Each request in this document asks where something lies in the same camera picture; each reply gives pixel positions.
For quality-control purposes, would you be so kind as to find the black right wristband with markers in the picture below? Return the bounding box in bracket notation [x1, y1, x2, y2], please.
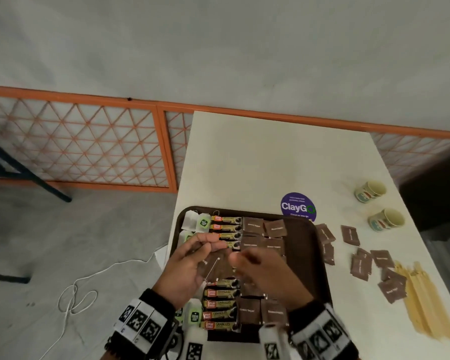
[287, 301, 361, 360]

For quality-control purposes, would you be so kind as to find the white cable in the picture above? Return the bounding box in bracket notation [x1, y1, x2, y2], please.
[41, 246, 168, 360]

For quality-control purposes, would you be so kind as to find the dark metal chair frame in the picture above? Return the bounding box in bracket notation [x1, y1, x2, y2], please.
[0, 135, 73, 283]

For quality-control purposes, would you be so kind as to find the brown plastic tray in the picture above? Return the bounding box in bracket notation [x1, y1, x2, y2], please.
[171, 206, 332, 343]

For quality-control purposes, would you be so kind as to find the pile of wooden stir sticks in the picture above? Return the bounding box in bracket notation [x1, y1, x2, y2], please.
[394, 260, 450, 343]

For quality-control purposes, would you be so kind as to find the single brown sugar sachet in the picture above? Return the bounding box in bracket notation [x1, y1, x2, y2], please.
[197, 255, 235, 283]

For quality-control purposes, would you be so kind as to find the group of brown sugar packets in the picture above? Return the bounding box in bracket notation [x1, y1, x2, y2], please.
[315, 223, 408, 305]
[240, 217, 289, 328]

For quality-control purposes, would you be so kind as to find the patterned paper cup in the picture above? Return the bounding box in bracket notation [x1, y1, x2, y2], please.
[354, 180, 387, 204]
[367, 208, 405, 234]

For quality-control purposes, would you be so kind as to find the black wristband with markers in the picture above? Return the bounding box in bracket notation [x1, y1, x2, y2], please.
[287, 301, 361, 360]
[110, 288, 181, 355]

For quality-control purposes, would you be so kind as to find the round purple sticker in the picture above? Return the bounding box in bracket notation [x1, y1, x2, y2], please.
[280, 192, 317, 222]

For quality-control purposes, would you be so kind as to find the black left wristband with markers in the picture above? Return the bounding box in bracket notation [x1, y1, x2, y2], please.
[110, 288, 181, 355]

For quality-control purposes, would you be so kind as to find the person's right hand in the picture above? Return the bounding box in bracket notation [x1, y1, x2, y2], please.
[229, 248, 316, 312]

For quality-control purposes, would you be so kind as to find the orange lattice fence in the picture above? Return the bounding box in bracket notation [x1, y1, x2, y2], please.
[0, 85, 450, 194]

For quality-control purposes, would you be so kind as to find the person's left hand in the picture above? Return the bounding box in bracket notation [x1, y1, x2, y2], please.
[152, 232, 232, 310]

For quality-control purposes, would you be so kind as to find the row of coffee stick packets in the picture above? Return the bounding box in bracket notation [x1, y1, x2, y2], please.
[202, 216, 244, 331]

